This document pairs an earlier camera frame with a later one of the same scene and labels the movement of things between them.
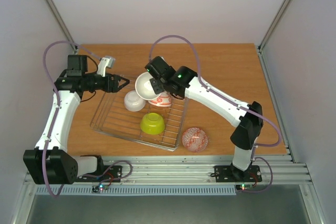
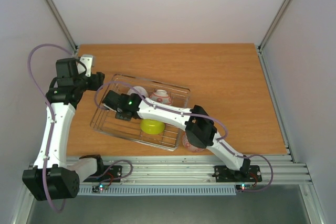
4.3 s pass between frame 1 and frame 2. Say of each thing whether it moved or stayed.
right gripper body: moved
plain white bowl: moved
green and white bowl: stayed
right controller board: stayed
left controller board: stayed
